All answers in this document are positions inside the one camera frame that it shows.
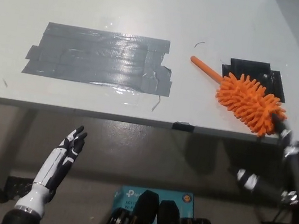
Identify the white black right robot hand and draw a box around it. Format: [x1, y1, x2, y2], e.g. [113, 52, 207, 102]
[219, 108, 299, 224]

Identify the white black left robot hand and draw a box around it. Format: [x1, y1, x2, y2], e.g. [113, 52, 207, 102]
[13, 117, 90, 222]

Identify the orange microfibre duster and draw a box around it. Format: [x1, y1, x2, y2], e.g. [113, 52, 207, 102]
[180, 55, 295, 141]

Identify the large black tape patch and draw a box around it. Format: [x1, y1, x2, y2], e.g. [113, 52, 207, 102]
[217, 56, 291, 104]

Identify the grey duct tape patch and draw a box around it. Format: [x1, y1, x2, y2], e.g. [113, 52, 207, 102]
[21, 18, 179, 98]

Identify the teal router box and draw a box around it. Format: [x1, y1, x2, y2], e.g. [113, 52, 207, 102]
[108, 181, 197, 224]

